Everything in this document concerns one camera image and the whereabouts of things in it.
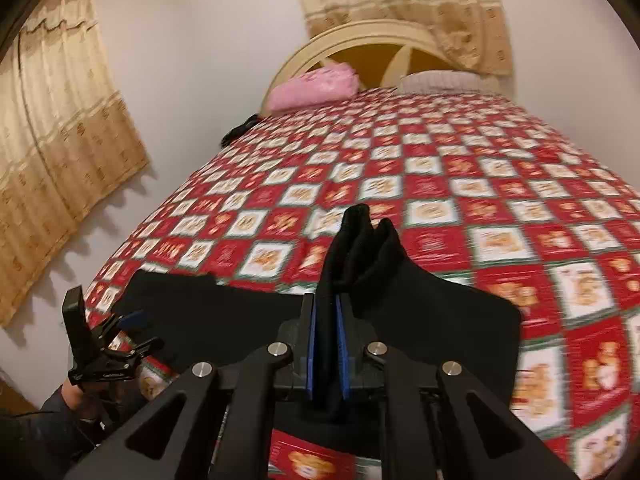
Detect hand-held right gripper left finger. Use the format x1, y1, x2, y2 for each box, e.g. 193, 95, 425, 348
62, 292, 321, 480

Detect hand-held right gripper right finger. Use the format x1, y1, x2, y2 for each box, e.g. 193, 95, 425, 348
334, 294, 581, 480

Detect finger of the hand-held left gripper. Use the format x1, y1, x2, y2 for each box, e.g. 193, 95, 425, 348
107, 336, 164, 363
102, 310, 148, 336

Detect black pants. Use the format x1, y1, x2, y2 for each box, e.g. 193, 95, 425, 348
117, 204, 524, 461

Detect person's left forearm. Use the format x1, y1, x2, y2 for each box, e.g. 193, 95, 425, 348
0, 394, 108, 480

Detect person's left hand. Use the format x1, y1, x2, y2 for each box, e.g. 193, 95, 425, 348
61, 382, 103, 423

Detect beige floral side curtain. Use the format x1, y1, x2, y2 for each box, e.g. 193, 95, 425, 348
0, 0, 152, 330

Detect red checked printed bedspread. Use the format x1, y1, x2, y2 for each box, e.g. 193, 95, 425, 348
82, 85, 640, 480

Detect small black item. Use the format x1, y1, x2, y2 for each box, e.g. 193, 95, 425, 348
219, 113, 262, 148

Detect pink pillow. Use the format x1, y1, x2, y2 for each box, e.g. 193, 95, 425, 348
264, 63, 361, 113

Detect striped pillow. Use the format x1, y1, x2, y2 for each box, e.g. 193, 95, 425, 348
396, 70, 502, 96

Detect cream wooden headboard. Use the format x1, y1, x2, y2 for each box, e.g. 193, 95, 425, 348
259, 19, 502, 113

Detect beige floral window curtain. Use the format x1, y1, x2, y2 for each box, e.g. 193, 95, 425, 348
286, 0, 515, 77

